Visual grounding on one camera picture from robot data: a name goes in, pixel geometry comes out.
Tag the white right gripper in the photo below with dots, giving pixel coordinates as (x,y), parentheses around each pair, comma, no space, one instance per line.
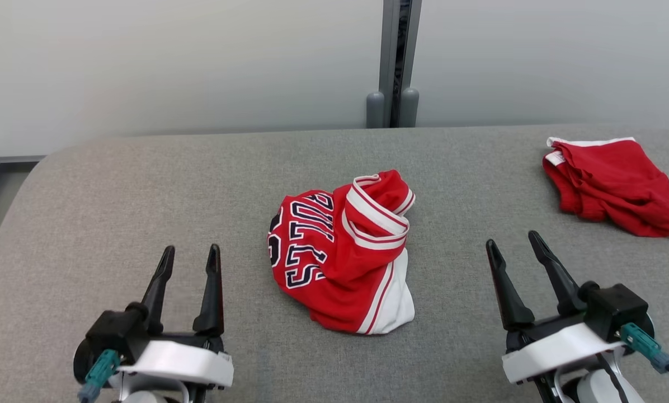
(558,347)

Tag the red basketball jersey white trim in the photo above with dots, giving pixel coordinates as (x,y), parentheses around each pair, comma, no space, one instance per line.
(334,268)

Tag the grey metal partition post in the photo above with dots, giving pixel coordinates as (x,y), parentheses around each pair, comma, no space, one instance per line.
(387,56)

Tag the grey baseboard strip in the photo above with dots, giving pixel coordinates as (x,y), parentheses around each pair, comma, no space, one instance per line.
(21,159)

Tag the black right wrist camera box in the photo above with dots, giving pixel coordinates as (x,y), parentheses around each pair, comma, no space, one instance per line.
(614,308)

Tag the red shorts with white band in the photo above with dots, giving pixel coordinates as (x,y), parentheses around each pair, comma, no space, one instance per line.
(614,184)

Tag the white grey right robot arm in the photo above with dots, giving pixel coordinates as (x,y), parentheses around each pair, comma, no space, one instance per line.
(592,392)

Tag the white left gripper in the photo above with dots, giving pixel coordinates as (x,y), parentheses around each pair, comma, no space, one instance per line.
(178,364)

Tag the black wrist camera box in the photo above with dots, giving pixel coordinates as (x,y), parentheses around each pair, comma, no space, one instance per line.
(614,308)
(111,330)

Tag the grey cylindrical post foot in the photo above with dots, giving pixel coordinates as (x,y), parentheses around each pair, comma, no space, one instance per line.
(375,111)
(409,109)

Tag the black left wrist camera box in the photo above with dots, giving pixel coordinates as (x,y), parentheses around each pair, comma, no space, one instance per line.
(111,330)

